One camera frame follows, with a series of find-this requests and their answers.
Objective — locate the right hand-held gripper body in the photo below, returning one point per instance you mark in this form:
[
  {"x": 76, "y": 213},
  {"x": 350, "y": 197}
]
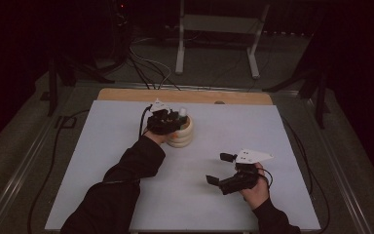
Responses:
[{"x": 240, "y": 182}]

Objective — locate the dark equipment rack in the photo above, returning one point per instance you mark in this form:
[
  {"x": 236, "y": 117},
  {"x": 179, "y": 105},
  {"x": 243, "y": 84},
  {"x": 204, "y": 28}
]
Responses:
[{"x": 120, "y": 29}]

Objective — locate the person's left hand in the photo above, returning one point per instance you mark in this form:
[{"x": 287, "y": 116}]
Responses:
[{"x": 159, "y": 138}]

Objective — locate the cream ribbed pen holder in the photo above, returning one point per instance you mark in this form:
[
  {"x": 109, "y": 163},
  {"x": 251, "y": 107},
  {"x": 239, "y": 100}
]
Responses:
[{"x": 183, "y": 138}]

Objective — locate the white metal stand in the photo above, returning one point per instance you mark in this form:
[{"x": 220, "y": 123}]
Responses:
[{"x": 220, "y": 24}]

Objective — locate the black stand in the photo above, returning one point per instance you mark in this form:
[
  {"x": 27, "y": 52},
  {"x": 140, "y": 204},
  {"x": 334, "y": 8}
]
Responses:
[
  {"x": 319, "y": 97},
  {"x": 53, "y": 94}
]

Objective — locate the person's right hand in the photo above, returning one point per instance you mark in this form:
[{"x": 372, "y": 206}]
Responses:
[{"x": 256, "y": 196}]

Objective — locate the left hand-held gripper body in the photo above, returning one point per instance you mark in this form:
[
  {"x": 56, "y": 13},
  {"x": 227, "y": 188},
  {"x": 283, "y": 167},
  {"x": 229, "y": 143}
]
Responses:
[{"x": 160, "y": 122}]

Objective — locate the light grey table mat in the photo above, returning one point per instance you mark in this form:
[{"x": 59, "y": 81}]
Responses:
[{"x": 214, "y": 130}]

